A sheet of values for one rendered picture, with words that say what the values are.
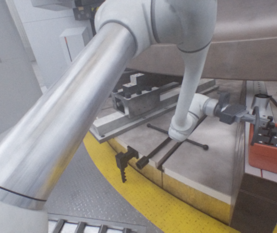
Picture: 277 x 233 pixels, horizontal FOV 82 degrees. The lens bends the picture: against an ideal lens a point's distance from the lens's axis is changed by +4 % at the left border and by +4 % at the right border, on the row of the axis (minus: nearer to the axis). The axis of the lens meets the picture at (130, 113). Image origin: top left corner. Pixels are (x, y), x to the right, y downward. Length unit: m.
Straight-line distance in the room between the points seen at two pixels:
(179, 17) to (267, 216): 0.84
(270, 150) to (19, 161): 0.75
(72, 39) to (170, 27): 4.04
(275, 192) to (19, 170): 0.82
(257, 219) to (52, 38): 5.08
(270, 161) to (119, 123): 1.24
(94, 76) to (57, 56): 4.87
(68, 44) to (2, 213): 4.32
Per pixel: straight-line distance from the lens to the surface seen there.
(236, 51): 1.37
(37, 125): 0.26
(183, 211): 1.45
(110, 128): 1.63
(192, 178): 1.23
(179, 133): 0.84
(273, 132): 0.77
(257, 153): 0.79
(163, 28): 0.44
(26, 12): 5.50
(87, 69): 0.30
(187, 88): 0.65
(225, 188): 1.24
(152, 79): 2.81
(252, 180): 0.83
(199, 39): 0.47
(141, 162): 1.25
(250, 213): 0.98
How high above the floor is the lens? 1.23
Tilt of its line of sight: 26 degrees down
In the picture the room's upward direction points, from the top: 7 degrees counter-clockwise
